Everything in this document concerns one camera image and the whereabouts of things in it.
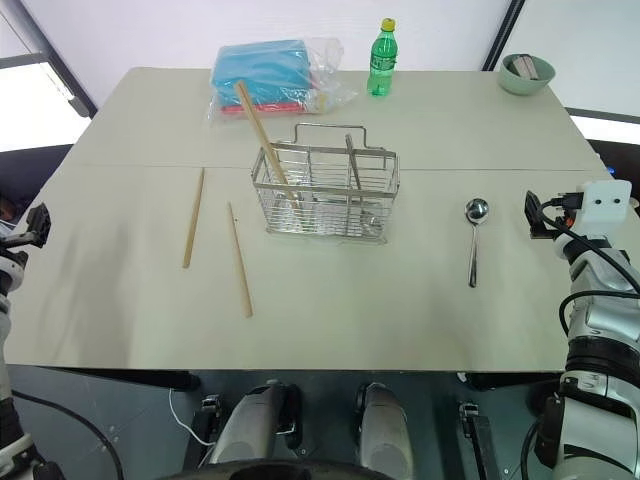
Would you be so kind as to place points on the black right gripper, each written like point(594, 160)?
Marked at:
point(544, 227)

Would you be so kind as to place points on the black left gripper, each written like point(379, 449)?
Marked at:
point(31, 237)

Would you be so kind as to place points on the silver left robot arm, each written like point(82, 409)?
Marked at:
point(7, 310)

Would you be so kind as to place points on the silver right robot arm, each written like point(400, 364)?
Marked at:
point(600, 325)

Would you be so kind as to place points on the silver metal spoon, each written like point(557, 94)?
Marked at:
point(476, 210)

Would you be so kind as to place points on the dark device with blue light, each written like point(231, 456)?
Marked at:
point(617, 155)

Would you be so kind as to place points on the pale green bowl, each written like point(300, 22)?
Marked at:
point(525, 82)

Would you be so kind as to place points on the pinkish blocks in bowl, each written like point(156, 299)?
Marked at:
point(527, 66)

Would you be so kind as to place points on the wooden chopstick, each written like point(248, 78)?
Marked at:
point(194, 220)
point(257, 125)
point(240, 260)

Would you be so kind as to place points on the green plastic soda bottle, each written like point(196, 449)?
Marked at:
point(381, 60)

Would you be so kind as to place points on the clear bag of blue cloths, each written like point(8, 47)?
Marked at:
point(265, 70)

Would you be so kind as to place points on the grey rounded robot leg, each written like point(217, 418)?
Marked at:
point(385, 430)
point(250, 430)

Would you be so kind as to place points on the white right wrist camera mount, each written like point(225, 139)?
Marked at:
point(605, 202)

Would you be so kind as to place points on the dark slanted frame pole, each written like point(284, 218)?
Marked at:
point(60, 65)
point(502, 35)

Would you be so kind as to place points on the black table leg bracket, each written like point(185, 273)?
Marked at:
point(475, 435)
point(211, 405)

